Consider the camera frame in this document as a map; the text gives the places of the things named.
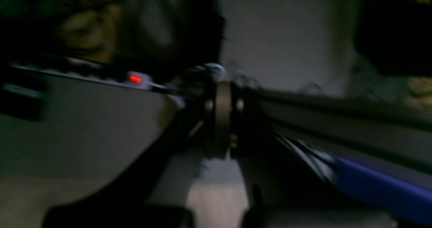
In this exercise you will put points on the blue box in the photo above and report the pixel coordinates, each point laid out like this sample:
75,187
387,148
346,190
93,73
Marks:
405,199

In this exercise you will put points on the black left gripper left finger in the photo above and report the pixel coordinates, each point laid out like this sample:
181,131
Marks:
151,192

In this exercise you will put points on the white power strip red switch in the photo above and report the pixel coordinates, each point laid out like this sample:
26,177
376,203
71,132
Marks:
133,80

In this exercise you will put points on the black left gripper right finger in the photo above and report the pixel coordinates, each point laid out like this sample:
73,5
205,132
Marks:
283,191

